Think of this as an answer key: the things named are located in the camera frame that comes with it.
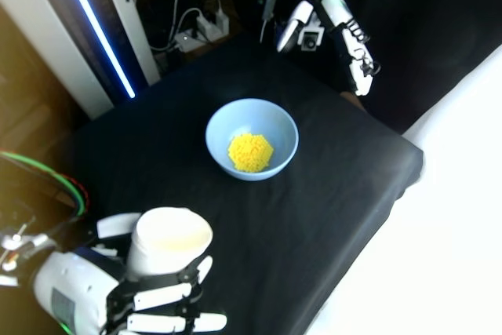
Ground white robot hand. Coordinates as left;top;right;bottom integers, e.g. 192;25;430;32
33;212;228;335
276;0;382;97

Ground white paper cup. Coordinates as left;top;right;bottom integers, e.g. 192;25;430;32
125;206;214;278

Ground yellow beads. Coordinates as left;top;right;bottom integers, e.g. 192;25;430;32
227;133;275;173

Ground light blue bowl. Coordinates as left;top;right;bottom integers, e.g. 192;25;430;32
205;98;300;182

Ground white power strip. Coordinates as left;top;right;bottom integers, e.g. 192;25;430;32
195;11;231;40

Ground white adapter box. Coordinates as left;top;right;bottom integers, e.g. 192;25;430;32
174;28;209;53

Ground black table cloth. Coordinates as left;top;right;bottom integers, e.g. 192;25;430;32
68;32;425;335

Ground blue LED light strip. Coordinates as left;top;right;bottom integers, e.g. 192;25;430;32
65;0;136;100

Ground white column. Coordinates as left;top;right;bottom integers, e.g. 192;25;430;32
0;0;162;120

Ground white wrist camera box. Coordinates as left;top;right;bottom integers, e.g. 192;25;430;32
296;24;325;53

